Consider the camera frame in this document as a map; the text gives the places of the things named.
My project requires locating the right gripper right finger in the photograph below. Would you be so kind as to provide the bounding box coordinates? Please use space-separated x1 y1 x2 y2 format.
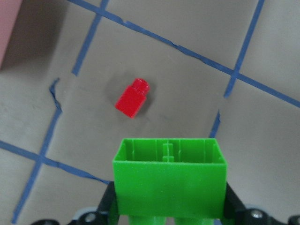
224 182 246 219

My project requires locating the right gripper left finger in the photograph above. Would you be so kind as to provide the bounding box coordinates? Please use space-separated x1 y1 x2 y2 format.
97 182 117 215

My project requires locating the green toy block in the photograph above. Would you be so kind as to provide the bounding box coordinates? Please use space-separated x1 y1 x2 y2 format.
112 138 227 225

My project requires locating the pink plastic box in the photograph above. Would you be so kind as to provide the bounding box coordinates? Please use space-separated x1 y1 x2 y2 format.
0 0 22 66

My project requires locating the red toy block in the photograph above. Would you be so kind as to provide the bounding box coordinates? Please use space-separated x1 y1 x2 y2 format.
115 78 150 118

